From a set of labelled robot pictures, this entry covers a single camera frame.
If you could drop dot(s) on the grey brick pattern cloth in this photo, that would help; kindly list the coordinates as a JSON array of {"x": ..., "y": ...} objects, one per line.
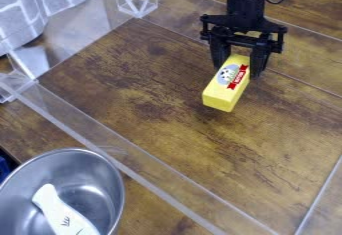
[{"x": 23, "y": 20}]

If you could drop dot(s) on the clear acrylic barrier wall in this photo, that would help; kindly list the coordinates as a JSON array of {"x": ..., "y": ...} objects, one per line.
[{"x": 250, "y": 172}]

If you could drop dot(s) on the silver metal bowl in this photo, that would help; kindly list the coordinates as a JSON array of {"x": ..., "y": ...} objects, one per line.
[{"x": 87, "y": 182}]

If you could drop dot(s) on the white toy fish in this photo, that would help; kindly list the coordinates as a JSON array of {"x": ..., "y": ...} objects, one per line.
[{"x": 63, "y": 218}]

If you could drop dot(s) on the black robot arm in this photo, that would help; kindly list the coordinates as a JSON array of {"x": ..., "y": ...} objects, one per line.
[{"x": 244, "y": 27}]

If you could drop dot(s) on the blue object at edge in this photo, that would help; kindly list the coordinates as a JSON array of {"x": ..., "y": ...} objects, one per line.
[{"x": 5, "y": 169}]

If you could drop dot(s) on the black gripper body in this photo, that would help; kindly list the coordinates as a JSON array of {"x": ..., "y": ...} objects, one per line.
[{"x": 244, "y": 27}]

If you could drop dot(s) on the yellow butter block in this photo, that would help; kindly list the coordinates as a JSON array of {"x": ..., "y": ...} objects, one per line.
[{"x": 226, "y": 87}]

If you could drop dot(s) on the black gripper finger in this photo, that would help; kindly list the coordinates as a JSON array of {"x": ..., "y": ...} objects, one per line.
[
  {"x": 221, "y": 51},
  {"x": 258, "y": 61}
]

